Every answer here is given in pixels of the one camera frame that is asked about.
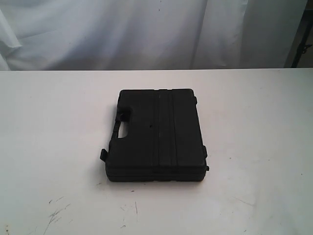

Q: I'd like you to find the black plastic tool case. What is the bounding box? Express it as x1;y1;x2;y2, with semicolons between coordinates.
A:
100;89;209;182

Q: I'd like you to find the white backdrop cloth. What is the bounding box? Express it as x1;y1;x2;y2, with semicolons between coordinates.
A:
0;0;307;71

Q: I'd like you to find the black tripod stand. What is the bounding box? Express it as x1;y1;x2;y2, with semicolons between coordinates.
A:
291;0;313;68

